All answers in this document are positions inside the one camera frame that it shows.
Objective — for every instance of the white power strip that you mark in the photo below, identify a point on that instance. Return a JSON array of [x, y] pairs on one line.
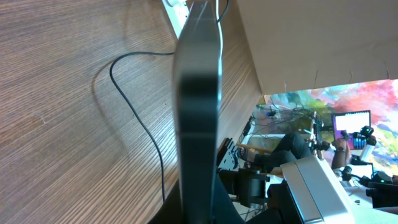
[[177, 11]]

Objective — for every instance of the teal screen smartphone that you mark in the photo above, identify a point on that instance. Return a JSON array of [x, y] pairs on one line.
[[197, 88]]

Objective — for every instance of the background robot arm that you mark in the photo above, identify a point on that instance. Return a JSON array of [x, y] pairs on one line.
[[363, 141]]

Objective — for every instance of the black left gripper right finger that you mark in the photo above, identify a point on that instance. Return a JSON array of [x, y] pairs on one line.
[[223, 208]]

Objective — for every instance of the seated person in background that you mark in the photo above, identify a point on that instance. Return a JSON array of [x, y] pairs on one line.
[[291, 147]]

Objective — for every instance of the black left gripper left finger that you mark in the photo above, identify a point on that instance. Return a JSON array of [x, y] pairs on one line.
[[171, 210]]

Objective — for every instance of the background laptop screen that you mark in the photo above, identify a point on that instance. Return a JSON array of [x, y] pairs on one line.
[[350, 121]]

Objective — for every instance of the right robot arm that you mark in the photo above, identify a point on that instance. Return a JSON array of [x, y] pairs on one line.
[[271, 203]]

